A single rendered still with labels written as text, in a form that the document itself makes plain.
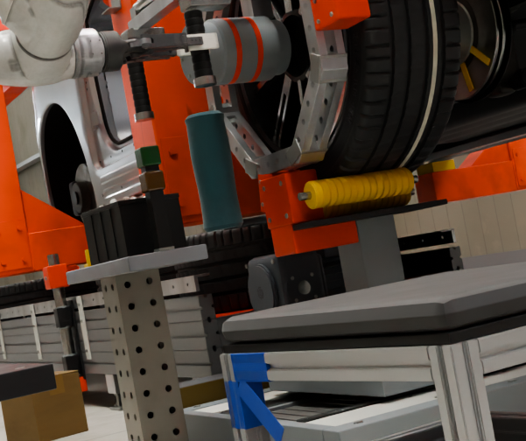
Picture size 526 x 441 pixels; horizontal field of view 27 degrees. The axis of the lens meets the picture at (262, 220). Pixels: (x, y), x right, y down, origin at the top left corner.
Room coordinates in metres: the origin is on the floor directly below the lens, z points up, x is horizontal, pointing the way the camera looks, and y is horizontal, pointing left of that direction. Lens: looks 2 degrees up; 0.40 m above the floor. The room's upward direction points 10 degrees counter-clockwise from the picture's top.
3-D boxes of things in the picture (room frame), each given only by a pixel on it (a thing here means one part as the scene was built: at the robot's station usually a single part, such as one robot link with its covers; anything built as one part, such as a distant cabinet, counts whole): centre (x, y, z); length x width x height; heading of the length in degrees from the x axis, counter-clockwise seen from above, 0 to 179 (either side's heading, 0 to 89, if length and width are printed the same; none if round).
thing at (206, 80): (2.09, 0.06, 0.83); 0.04 x 0.04 x 0.16
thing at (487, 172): (5.61, -1.07, 0.69); 0.52 x 0.17 x 0.35; 117
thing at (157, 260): (2.34, 0.29, 0.44); 0.43 x 0.17 x 0.03; 27
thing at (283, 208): (2.37, -0.10, 0.48); 0.16 x 0.12 x 0.17; 117
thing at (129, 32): (2.41, 0.19, 0.93); 0.09 x 0.05 x 0.05; 117
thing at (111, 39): (2.02, 0.20, 0.83); 0.09 x 0.08 x 0.07; 117
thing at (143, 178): (2.16, 0.20, 0.59); 0.04 x 0.04 x 0.04; 27
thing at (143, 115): (2.39, 0.22, 0.83); 0.04 x 0.04 x 0.16
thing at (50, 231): (4.67, 0.77, 0.69); 0.52 x 0.17 x 0.35; 117
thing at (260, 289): (2.74, -0.15, 0.26); 0.42 x 0.18 x 0.35; 117
